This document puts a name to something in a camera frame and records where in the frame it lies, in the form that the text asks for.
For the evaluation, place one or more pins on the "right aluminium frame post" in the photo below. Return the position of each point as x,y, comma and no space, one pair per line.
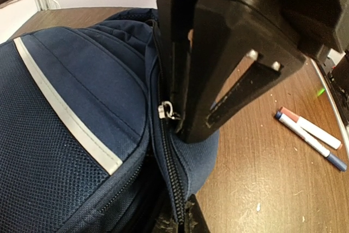
43,5

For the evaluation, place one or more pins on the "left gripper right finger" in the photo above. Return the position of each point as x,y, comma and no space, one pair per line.
194,219

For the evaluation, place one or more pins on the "navy blue student backpack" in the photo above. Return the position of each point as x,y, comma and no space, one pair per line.
86,138

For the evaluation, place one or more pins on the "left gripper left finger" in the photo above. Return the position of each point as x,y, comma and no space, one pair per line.
164,221

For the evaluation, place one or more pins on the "blue capped white marker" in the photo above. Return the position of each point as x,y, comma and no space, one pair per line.
309,139

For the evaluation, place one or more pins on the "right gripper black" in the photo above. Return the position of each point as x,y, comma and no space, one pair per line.
238,54

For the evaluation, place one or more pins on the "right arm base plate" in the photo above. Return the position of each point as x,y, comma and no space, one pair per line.
335,72

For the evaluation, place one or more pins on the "brown capped white marker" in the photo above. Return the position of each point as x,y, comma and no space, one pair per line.
313,129

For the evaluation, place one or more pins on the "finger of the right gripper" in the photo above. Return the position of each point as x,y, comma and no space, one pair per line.
175,18

